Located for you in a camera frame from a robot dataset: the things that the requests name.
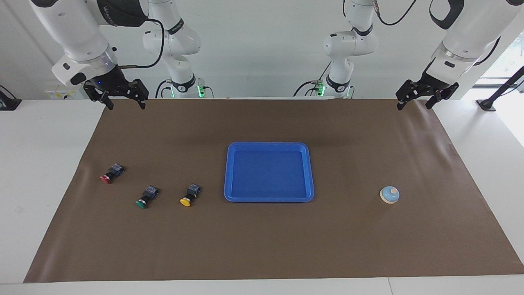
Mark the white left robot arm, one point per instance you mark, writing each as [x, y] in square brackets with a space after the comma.
[470, 32]

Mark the blue plastic tray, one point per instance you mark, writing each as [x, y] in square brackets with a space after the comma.
[268, 174]

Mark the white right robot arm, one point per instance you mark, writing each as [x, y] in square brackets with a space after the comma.
[77, 37]

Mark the green push button switch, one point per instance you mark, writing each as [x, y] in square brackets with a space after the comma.
[146, 197]

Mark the bright window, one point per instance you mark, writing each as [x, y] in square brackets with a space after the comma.
[511, 57]

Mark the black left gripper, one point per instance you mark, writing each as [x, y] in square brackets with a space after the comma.
[434, 84]

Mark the black stand with square base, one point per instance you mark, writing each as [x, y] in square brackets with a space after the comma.
[8, 103]

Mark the light blue service bell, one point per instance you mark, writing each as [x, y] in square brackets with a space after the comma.
[389, 195]

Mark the red push button switch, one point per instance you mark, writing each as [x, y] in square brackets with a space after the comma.
[111, 173]

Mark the white wall socket box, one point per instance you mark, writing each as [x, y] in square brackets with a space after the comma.
[61, 94]

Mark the black stand with long pole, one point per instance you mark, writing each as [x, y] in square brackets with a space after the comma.
[487, 104]

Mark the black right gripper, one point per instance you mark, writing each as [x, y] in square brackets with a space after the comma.
[107, 82]

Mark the yellow push button switch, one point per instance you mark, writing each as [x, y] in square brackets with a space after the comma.
[189, 196]

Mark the brown table mat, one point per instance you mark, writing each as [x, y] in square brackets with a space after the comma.
[262, 237]

